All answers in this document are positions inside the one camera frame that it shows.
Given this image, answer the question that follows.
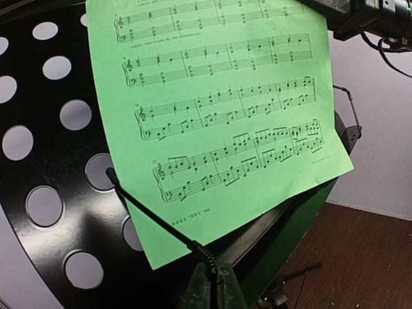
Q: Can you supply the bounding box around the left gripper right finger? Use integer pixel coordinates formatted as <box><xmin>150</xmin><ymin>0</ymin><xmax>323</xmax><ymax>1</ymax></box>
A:
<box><xmin>217</xmin><ymin>263</ymin><xmax>248</xmax><ymax>309</ymax></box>

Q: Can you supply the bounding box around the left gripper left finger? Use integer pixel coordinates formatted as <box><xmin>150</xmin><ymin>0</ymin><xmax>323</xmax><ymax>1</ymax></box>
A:
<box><xmin>180</xmin><ymin>263</ymin><xmax>218</xmax><ymax>309</ymax></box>

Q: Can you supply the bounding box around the black music stand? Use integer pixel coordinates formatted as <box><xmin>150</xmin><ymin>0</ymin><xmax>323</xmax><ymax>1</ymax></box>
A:
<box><xmin>0</xmin><ymin>0</ymin><xmax>363</xmax><ymax>309</ymax></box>

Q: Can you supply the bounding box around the green sheet music page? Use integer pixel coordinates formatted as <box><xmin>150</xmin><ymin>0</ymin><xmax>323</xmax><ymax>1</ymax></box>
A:
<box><xmin>85</xmin><ymin>0</ymin><xmax>355</xmax><ymax>271</ymax></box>

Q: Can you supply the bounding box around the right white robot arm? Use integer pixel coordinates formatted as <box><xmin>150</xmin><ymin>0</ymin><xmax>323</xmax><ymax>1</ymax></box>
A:
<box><xmin>302</xmin><ymin>0</ymin><xmax>411</xmax><ymax>78</ymax></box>

